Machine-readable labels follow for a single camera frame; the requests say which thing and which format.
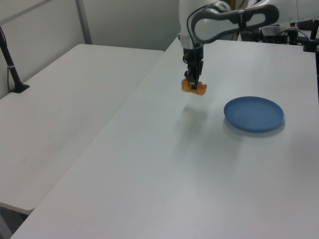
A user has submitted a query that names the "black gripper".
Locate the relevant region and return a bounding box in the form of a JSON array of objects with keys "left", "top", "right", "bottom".
[{"left": 182, "top": 46, "right": 205, "bottom": 90}]

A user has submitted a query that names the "orange toy bread loaf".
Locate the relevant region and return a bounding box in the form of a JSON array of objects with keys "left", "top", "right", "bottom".
[{"left": 180, "top": 79, "right": 208, "bottom": 97}]

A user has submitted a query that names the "blue round plate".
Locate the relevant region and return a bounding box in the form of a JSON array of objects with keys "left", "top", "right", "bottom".
[{"left": 223, "top": 96, "right": 285, "bottom": 133}]

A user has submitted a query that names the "black electronics equipment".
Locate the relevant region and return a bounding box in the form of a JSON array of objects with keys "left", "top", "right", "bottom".
[{"left": 239, "top": 21, "right": 304, "bottom": 46}]

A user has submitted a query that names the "white side table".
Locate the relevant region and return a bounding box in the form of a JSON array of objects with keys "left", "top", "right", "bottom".
[{"left": 0, "top": 44, "right": 165, "bottom": 215}]

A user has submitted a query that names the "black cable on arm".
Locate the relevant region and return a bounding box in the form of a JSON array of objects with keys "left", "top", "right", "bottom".
[{"left": 186, "top": 4, "right": 215, "bottom": 50}]

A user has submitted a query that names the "grey metal partition post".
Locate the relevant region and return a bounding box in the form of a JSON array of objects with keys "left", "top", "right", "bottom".
[{"left": 75, "top": 0, "right": 93, "bottom": 46}]

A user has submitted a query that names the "black clamp mount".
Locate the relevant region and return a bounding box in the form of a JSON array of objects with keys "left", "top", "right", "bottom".
[{"left": 302, "top": 19, "right": 319, "bottom": 53}]

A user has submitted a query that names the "black pole with cables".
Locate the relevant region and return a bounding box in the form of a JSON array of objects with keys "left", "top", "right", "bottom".
[{"left": 0, "top": 24, "right": 30, "bottom": 94}]

